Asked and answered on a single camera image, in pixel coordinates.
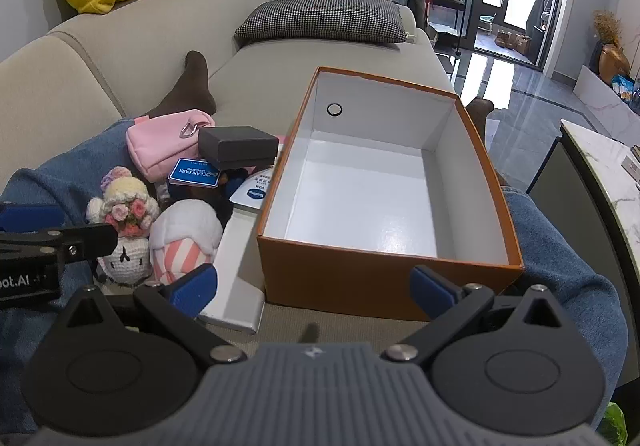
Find marble top coffee table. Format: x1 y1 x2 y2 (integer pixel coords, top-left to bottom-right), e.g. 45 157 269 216
527 120 639 385

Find leg brown sock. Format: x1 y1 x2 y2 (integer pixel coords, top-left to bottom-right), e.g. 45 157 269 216
464 96 629 407
0 51 218 436

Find golden vase dried flowers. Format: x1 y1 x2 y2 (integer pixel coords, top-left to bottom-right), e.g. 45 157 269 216
589 10 630 86

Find grey checked cushion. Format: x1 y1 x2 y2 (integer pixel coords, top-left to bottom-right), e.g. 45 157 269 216
235 0 407 44

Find white lotion tube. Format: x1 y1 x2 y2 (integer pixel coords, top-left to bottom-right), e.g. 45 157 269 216
230 167 273 210

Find right leg brown sock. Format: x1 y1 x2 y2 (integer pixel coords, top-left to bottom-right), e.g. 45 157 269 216
464 96 629 407

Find dark grey gift box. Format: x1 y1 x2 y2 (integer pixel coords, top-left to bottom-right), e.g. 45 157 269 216
198 127 280 171

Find blue Ocean Park tag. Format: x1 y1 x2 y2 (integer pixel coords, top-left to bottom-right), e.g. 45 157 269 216
168 158 220 188

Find crochet bunny doll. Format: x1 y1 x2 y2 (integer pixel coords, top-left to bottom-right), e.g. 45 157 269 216
86 167 160 286

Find white box lid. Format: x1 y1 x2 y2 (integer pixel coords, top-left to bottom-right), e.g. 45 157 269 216
198 207 266 333

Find orange cardboard box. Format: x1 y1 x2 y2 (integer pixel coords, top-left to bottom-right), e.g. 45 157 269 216
257 67 524 321

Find beige sofa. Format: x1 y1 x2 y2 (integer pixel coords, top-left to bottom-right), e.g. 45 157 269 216
1 0 450 179

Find left leg brown sock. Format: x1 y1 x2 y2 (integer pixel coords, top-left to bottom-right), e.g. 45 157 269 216
0 51 218 436

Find white plush striped doll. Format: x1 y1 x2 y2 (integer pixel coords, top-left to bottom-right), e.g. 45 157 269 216
149 199 224 285

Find pink zip pouch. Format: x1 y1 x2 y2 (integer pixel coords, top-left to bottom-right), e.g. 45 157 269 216
126 110 215 183

